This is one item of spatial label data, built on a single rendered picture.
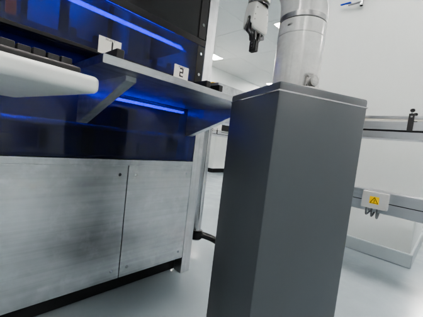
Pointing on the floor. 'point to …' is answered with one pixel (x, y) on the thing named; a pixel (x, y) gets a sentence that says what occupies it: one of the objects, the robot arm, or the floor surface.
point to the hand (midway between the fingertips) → (253, 46)
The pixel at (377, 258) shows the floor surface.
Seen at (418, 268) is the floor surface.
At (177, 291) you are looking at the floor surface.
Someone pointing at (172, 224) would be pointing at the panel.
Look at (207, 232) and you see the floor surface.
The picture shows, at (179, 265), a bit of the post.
